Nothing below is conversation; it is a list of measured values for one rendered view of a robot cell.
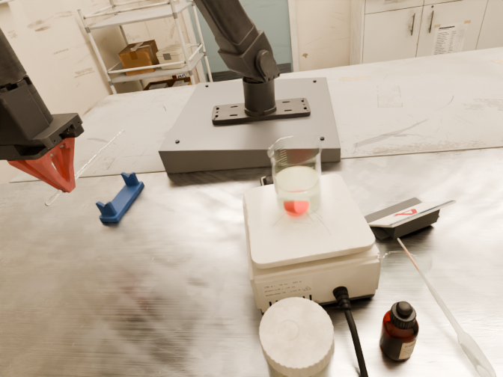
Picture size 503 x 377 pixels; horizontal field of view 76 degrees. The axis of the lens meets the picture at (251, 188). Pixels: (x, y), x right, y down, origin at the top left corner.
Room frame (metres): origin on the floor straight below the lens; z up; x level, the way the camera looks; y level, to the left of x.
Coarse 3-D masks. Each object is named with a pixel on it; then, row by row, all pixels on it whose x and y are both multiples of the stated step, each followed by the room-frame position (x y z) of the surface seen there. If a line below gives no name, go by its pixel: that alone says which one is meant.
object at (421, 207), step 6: (420, 204) 0.31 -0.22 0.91; (426, 204) 0.29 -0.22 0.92; (432, 204) 0.28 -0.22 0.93; (438, 204) 0.27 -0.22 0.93; (408, 210) 0.29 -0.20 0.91; (414, 210) 0.28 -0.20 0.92; (420, 210) 0.27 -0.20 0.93; (390, 216) 0.29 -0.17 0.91; (396, 216) 0.28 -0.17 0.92; (402, 216) 0.27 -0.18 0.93; (408, 216) 0.26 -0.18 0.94; (378, 222) 0.28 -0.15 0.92; (384, 222) 0.27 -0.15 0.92; (390, 222) 0.26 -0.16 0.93
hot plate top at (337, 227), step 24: (264, 192) 0.30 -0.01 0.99; (336, 192) 0.27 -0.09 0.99; (264, 216) 0.26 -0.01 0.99; (288, 216) 0.25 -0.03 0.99; (312, 216) 0.24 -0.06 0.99; (336, 216) 0.24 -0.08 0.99; (360, 216) 0.23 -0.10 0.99; (264, 240) 0.22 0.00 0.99; (288, 240) 0.22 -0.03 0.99; (312, 240) 0.21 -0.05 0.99; (336, 240) 0.20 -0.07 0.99; (360, 240) 0.20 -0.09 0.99; (264, 264) 0.19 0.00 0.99; (288, 264) 0.19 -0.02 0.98
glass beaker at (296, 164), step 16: (272, 144) 0.29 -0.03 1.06; (288, 144) 0.29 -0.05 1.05; (304, 144) 0.29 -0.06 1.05; (320, 144) 0.27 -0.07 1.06; (272, 160) 0.26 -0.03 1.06; (288, 160) 0.29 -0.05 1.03; (304, 160) 0.29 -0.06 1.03; (272, 176) 0.27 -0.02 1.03; (288, 176) 0.25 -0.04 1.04; (304, 176) 0.24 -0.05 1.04; (320, 176) 0.26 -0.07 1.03; (288, 192) 0.25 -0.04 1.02; (304, 192) 0.24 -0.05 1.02; (320, 192) 0.26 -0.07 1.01; (288, 208) 0.25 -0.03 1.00; (304, 208) 0.24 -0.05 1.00
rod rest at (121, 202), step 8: (128, 176) 0.50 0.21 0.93; (128, 184) 0.50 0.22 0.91; (136, 184) 0.49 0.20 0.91; (120, 192) 0.48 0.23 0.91; (128, 192) 0.47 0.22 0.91; (136, 192) 0.47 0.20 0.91; (112, 200) 0.46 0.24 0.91; (120, 200) 0.45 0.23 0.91; (128, 200) 0.45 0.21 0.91; (104, 208) 0.42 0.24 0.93; (112, 208) 0.42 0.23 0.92; (120, 208) 0.43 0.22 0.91; (104, 216) 0.42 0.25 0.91; (112, 216) 0.41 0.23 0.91; (120, 216) 0.42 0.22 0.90
